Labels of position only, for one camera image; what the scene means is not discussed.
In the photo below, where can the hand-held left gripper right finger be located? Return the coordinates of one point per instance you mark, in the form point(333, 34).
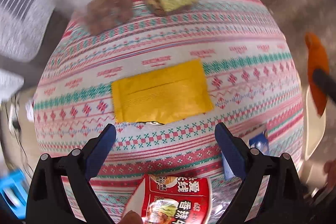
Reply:
point(231, 150)

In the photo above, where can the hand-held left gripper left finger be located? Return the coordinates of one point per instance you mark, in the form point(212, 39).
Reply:
point(101, 148)

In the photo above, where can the bag of brown snacks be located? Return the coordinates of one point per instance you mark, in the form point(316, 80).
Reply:
point(107, 11)

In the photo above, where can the patterned tablecloth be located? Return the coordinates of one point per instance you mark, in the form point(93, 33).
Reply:
point(170, 37)

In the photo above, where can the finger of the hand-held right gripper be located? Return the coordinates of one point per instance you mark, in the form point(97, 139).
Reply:
point(325, 82)

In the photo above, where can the person's left hand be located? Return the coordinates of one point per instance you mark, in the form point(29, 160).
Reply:
point(131, 217)

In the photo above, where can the light blue carton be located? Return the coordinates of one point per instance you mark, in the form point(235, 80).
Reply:
point(226, 169)

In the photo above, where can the red instant noodle packet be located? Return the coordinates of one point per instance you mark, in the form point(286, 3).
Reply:
point(170, 197)

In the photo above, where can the blue biscuit packet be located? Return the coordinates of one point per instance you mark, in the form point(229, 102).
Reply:
point(258, 141)

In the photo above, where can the blue plastic stool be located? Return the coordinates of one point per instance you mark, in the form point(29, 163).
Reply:
point(11, 187)

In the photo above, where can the striped quilted blanket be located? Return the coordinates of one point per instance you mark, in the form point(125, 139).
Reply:
point(23, 3)

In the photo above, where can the person's right hand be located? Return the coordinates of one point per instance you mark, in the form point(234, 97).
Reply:
point(330, 169)

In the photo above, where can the orange snack wrapper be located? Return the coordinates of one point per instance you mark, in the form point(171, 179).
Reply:
point(317, 58)

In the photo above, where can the yellow packet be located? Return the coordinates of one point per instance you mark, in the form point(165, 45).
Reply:
point(160, 92)

